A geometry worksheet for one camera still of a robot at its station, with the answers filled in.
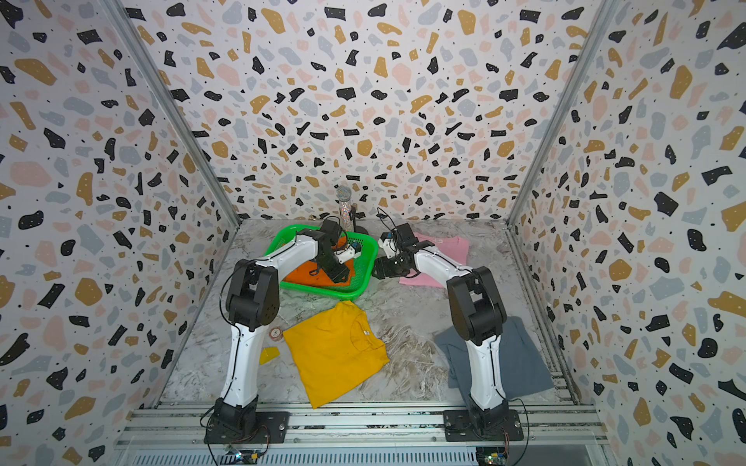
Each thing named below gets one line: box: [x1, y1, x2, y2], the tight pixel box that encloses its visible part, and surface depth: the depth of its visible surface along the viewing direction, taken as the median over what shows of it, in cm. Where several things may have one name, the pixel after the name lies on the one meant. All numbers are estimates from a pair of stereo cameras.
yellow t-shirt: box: [282, 300, 390, 409], surface depth 87 cm
